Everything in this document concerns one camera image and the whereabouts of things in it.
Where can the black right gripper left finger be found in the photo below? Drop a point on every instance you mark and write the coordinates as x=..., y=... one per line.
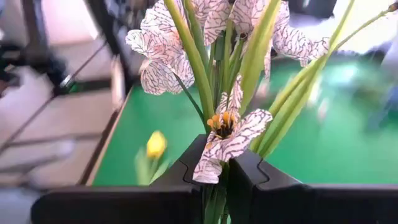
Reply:
x=124, y=205

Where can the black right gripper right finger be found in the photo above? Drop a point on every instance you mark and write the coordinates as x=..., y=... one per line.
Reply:
x=295, y=205

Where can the yellow artificial tulip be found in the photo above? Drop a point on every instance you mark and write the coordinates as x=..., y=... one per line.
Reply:
x=156, y=143

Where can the white artificial flower bunch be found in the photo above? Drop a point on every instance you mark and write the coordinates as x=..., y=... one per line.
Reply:
x=161, y=46

